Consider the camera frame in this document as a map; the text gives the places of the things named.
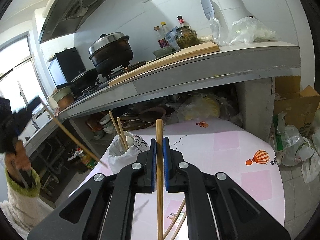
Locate wooden chopstick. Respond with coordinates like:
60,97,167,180
117,117,129,150
156,119,164,240
40,99,108,168
171,211,187,240
163,199,185,239

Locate wooden chopstick holder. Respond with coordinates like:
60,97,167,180
108,111,127,150

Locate white kitchen appliance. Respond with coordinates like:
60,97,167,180
201,0,253,38

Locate person's left hand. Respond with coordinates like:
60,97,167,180
5,140,31,181

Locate white plastic bag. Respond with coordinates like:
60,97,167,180
105,131,150,173

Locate yellow cooking oil bottle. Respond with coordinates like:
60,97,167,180
75,148,98,170

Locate green brown ceramic pot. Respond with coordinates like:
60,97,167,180
53,86,75,110

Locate metal utensil holder cup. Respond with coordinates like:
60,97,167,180
113,131,141,166

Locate black microwave oven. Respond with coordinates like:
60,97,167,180
48,47,86,86

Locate black wok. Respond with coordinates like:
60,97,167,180
71,68,99,88

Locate stack of white bowls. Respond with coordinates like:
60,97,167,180
99,114,114,134

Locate plastic bags on floor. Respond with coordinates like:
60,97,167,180
271,112,319,183

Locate yellow item in plastic bag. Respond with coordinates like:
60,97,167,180
176,94,243,127

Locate black steamer pot with lid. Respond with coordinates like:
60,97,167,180
88,32,133,79

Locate range hood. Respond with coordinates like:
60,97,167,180
39,0,106,43

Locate cardboard box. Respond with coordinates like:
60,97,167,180
273,76,319,137

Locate grey concrete counter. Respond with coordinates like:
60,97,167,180
59,41,300,120

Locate wooden cutting board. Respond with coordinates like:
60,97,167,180
108,42,220,87

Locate yellow cap bottle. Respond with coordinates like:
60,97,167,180
161,21,170,44

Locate glass jar of pickles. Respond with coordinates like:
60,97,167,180
175,26,200,49

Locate blue white packet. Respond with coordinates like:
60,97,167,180
165,31,180,51

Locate clear plastic bag on counter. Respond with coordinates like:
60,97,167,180
209,17,278,46

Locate red cap sauce bottle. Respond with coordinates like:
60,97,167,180
177,15,190,28

